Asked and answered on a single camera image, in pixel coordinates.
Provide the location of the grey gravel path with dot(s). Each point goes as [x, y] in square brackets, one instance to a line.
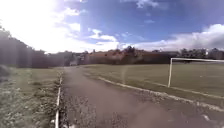
[100, 100]

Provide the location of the white painted field line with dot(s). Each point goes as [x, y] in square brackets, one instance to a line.
[160, 94]

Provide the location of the pale kerb strip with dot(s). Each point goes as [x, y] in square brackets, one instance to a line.
[58, 103]

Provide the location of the grass playing field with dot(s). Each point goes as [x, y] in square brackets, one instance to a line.
[196, 75]

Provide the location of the grass verge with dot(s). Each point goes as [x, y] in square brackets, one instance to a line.
[26, 93]

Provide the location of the row of dark trees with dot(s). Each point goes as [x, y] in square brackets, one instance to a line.
[20, 55]

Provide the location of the white goal frame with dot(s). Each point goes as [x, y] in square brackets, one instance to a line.
[170, 71]

